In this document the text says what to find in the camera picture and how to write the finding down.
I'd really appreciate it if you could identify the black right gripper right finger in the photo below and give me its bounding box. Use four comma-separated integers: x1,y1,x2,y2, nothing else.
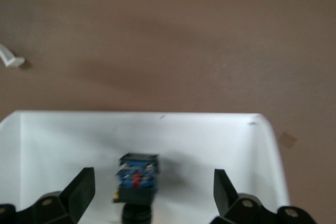
211,168,316,224

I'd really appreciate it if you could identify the yellow push button switch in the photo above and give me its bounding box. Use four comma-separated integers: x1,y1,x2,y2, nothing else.
112,152,161,224

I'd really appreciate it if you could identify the white plastic drawer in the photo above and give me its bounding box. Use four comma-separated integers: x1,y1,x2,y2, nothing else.
0,110,291,224

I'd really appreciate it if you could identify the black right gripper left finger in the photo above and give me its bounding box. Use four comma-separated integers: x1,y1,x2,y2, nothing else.
0,167,96,224

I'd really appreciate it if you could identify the white curved plastic piece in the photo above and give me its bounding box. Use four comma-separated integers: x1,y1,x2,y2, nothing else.
0,42,26,69

